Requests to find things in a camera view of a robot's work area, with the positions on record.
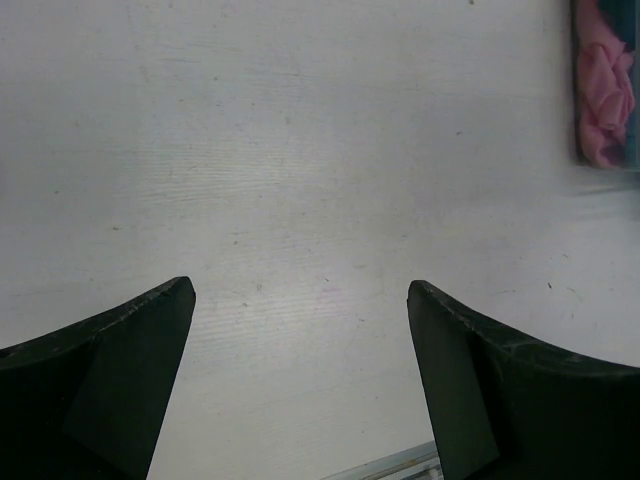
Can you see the pink crumpled t-shirt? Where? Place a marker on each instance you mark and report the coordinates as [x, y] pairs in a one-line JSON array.
[[602, 100]]

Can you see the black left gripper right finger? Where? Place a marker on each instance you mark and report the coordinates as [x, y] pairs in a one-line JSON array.
[[506, 405]]

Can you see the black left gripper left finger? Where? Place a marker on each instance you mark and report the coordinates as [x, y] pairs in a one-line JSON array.
[[88, 401]]

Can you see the aluminium frame rail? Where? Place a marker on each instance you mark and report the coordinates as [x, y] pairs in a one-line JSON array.
[[420, 462]]

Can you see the clear plastic bin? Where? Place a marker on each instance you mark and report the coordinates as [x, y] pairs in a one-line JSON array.
[[582, 100]]

